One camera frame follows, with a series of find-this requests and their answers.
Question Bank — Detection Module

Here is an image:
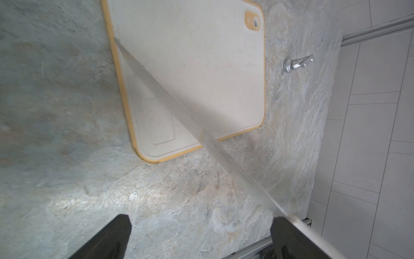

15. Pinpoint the small silver metal fitting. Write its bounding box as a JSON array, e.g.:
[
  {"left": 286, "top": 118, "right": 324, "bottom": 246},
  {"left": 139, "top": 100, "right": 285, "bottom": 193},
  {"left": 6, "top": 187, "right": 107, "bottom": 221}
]
[{"left": 284, "top": 55, "right": 314, "bottom": 73}]

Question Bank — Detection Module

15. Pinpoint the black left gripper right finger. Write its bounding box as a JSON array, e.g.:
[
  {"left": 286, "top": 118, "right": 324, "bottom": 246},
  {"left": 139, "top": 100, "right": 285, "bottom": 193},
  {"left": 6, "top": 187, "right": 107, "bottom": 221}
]
[{"left": 270, "top": 217, "right": 329, "bottom": 259}]

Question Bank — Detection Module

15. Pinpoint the beige cutting board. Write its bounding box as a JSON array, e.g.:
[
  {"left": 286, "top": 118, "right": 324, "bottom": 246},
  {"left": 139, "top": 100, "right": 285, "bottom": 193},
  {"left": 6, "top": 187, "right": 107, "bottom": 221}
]
[{"left": 102, "top": 1, "right": 265, "bottom": 164}]

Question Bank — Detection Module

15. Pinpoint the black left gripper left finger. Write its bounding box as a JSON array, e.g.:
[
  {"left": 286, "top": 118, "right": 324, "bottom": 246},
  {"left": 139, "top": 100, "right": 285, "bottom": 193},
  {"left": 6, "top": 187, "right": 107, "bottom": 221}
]
[{"left": 70, "top": 214, "right": 132, "bottom": 259}]

